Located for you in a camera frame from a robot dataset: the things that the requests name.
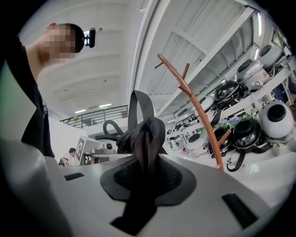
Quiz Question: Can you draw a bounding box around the brown wooden coat rack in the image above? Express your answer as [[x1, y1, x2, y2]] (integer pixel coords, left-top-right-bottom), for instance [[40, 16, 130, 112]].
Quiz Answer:
[[154, 53, 232, 172]]

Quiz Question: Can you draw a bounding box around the row of round shell cases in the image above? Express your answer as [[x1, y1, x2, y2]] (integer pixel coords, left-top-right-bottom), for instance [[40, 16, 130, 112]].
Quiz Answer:
[[175, 43, 296, 173]]

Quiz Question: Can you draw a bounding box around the black metal railing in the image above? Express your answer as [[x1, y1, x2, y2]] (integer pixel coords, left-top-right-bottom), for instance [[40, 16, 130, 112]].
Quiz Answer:
[[59, 105, 129, 129]]

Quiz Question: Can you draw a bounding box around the white metal shelf rack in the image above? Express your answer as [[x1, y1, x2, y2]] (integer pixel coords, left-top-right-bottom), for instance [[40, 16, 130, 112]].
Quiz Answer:
[[159, 6, 296, 167]]

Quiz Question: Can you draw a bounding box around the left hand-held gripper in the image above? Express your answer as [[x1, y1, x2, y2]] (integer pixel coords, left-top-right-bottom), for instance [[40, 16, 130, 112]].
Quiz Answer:
[[75, 136, 117, 166]]

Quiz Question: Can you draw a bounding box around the person's head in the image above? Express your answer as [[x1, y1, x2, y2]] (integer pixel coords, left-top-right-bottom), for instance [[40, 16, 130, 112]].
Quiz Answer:
[[25, 22, 85, 81]]

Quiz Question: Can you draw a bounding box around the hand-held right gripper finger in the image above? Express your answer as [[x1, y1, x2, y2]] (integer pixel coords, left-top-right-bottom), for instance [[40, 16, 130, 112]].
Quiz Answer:
[[0, 136, 75, 237]]

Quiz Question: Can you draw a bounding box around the person's black shirt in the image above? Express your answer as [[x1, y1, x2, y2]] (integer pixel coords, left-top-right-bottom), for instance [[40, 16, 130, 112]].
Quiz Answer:
[[0, 36, 56, 159]]

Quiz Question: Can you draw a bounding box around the black head camera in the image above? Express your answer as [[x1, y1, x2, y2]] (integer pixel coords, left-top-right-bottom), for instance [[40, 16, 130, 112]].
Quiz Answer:
[[83, 27, 97, 49]]

